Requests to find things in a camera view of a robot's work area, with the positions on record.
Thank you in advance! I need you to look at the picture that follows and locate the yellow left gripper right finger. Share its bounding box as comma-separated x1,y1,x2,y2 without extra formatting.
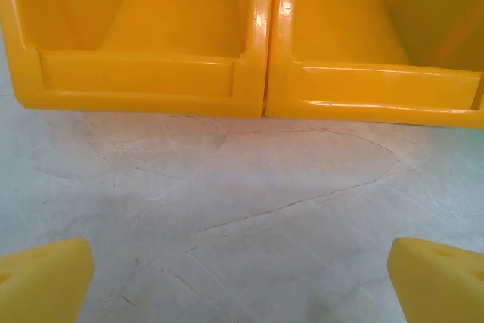
386,237,484,323

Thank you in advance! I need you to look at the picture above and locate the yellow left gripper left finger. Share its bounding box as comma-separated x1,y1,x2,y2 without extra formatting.
0,238,95,323

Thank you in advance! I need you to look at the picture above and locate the yellow plastic bin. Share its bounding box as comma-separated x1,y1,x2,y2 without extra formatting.
264,0,484,130
0,0,276,119

